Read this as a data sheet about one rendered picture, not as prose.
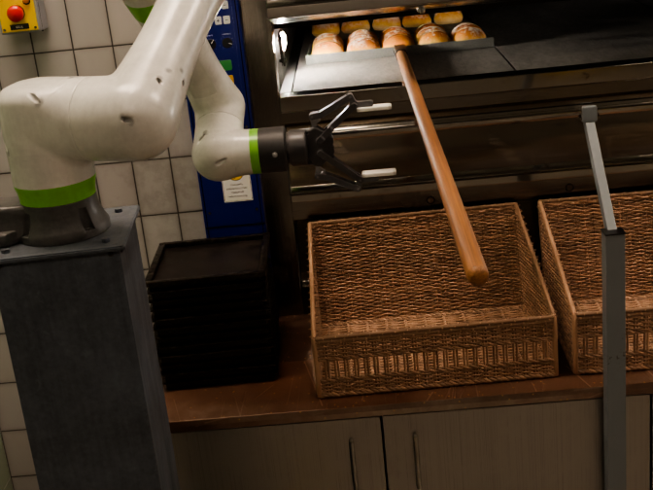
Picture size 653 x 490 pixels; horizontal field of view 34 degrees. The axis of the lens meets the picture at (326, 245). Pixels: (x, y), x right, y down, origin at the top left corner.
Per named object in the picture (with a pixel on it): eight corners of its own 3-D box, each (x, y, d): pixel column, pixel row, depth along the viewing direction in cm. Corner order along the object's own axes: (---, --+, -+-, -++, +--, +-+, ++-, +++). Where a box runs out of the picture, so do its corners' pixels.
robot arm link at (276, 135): (260, 179, 212) (256, 134, 209) (264, 164, 223) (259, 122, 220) (291, 177, 211) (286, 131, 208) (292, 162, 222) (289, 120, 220)
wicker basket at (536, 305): (315, 316, 286) (304, 220, 277) (523, 297, 285) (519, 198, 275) (314, 402, 240) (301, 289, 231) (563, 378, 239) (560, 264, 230)
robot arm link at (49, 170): (85, 209, 161) (61, 86, 155) (-1, 207, 166) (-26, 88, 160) (127, 184, 172) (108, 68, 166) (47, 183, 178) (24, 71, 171)
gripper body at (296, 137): (287, 123, 217) (331, 120, 217) (291, 163, 220) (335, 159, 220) (285, 131, 210) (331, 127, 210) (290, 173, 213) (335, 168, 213)
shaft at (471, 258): (490, 288, 139) (489, 266, 138) (467, 290, 139) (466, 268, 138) (406, 59, 300) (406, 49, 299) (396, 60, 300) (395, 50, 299)
